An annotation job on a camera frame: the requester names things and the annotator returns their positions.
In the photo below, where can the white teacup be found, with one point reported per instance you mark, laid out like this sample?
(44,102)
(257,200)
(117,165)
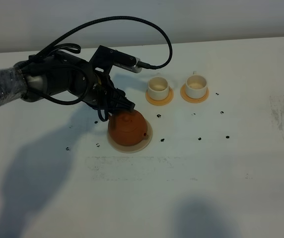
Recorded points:
(196,86)
(158,88)

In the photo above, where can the left white teacup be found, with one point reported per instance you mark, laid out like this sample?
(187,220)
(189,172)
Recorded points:
(158,88)

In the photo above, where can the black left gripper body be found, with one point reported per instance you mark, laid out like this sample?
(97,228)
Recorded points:
(102,94)

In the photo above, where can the right orange coaster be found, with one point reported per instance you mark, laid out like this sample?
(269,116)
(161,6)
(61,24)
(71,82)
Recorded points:
(191,100)

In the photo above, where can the right white teacup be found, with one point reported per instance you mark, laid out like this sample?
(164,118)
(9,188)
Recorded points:
(196,86)

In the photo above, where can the beige round teapot saucer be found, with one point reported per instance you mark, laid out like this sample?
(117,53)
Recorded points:
(135,148)

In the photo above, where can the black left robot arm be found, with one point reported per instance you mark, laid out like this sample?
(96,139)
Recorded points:
(64,80)

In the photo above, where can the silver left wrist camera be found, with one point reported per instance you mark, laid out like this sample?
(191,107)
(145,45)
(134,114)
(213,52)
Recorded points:
(105,58)

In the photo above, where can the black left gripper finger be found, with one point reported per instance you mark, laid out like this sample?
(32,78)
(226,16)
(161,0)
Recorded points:
(122,103)

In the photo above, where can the left orange coaster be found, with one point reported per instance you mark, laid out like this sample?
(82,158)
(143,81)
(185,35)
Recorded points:
(163,102)

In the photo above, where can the brown clay teapot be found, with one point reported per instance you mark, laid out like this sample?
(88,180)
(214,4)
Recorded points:
(128,128)

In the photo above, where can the orange coaster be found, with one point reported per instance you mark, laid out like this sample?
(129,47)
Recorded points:
(191,100)
(163,102)

